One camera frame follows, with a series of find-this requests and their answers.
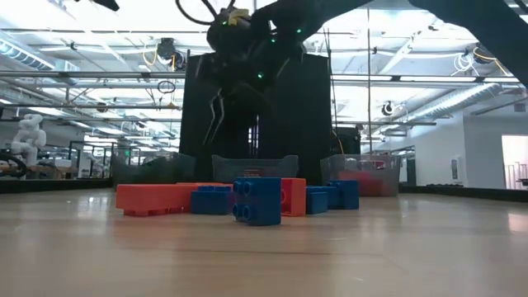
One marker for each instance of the orange square toy brick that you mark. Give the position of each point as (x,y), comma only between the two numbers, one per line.
(295,198)

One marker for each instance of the silver ventilation duct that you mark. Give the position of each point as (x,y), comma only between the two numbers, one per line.
(474,99)

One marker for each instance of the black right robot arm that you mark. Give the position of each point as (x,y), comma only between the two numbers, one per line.
(474,24)

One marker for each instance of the dark bin label sticker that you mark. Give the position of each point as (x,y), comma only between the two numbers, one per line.
(253,173)

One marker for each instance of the blue square toy brick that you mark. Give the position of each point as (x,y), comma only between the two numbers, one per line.
(262,202)

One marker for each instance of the grey translucent plastic bin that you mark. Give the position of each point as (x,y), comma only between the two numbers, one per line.
(224,167)
(123,173)
(387,163)

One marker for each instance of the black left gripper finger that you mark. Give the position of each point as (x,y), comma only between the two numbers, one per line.
(105,4)

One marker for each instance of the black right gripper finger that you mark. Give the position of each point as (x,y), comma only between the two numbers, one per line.
(218,111)
(251,103)

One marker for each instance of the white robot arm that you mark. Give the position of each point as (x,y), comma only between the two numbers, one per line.
(29,138)

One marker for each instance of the black equipment cabinet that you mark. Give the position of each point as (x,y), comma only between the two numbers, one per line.
(346,142)

